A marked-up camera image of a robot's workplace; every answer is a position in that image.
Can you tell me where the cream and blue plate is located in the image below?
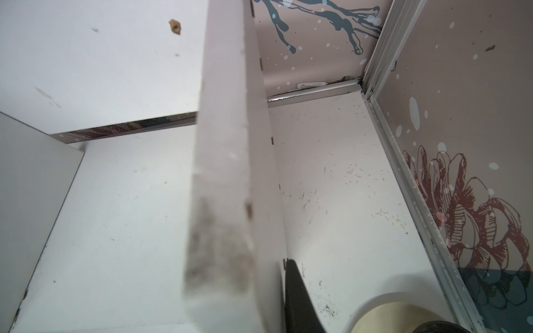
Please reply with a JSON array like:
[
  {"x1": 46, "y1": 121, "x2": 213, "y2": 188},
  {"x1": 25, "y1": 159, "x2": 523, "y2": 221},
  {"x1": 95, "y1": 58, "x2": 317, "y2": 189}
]
[{"x1": 351, "y1": 302, "x2": 444, "y2": 333}]

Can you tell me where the white wooden bookshelf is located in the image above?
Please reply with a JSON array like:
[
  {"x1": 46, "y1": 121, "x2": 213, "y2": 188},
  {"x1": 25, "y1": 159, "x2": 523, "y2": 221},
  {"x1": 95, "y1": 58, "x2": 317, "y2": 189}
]
[{"x1": 0, "y1": 0, "x2": 288, "y2": 333}]

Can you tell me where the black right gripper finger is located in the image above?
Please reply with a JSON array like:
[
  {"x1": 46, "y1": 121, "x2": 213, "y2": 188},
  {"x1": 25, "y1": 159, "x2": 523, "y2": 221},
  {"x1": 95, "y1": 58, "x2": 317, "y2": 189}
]
[{"x1": 285, "y1": 259, "x2": 325, "y2": 333}]

